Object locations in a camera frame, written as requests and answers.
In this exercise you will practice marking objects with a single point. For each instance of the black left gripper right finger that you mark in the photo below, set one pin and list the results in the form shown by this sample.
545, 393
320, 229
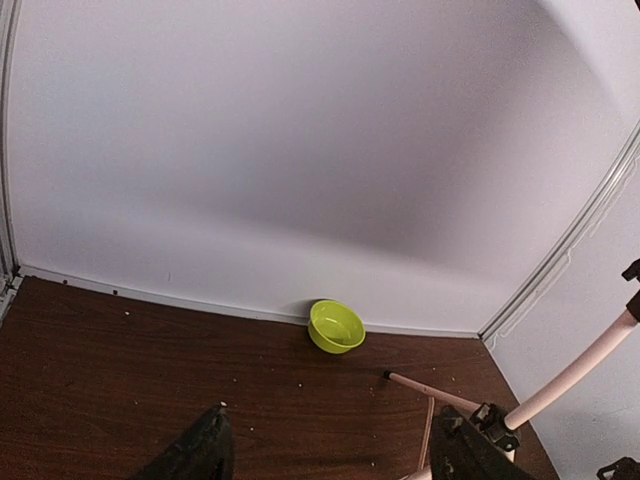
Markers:
459, 451

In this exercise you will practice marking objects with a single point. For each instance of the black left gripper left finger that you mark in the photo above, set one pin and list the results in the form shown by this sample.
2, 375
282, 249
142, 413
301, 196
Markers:
205, 450

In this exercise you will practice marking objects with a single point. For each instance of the pink music stand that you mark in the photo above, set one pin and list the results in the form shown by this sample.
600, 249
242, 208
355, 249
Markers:
501, 427

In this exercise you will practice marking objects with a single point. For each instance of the yellow-green bowl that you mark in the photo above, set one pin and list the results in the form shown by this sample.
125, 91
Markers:
334, 328

